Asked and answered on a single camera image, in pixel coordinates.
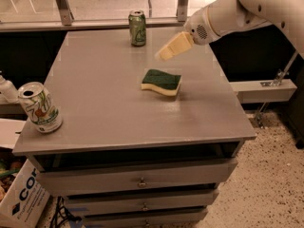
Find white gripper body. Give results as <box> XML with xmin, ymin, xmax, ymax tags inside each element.
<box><xmin>184</xmin><ymin>7</ymin><xmax>219</xmax><ymax>45</ymax></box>

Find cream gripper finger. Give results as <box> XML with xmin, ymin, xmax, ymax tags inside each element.
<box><xmin>155</xmin><ymin>31</ymin><xmax>194</xmax><ymax>61</ymax></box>

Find green soda can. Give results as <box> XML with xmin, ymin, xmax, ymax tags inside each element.
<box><xmin>128</xmin><ymin>10</ymin><xmax>146</xmax><ymax>47</ymax></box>

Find white 7up can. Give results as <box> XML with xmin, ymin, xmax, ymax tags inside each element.
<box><xmin>18</xmin><ymin>82</ymin><xmax>63</xmax><ymax>133</ymax></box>

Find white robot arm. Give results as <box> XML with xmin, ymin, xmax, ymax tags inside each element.
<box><xmin>156</xmin><ymin>0</ymin><xmax>304</xmax><ymax>61</ymax></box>

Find green yellow sponge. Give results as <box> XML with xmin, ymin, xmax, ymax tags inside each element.
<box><xmin>141</xmin><ymin>69</ymin><xmax>181</xmax><ymax>97</ymax></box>

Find grey drawer cabinet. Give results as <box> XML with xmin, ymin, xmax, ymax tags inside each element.
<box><xmin>14</xmin><ymin>28</ymin><xmax>255</xmax><ymax>228</ymax></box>

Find white plastic bottle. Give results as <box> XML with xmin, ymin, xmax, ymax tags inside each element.
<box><xmin>0</xmin><ymin>71</ymin><xmax>18</xmax><ymax>103</ymax></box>

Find white cardboard box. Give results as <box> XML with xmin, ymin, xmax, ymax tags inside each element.
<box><xmin>0</xmin><ymin>118</ymin><xmax>51</xmax><ymax>228</ymax></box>

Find grey metal rail frame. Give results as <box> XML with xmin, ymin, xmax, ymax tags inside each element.
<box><xmin>0</xmin><ymin>0</ymin><xmax>222</xmax><ymax>33</ymax></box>

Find black cables under cabinet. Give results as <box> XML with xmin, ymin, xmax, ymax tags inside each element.
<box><xmin>48</xmin><ymin>197</ymin><xmax>84</xmax><ymax>228</ymax></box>

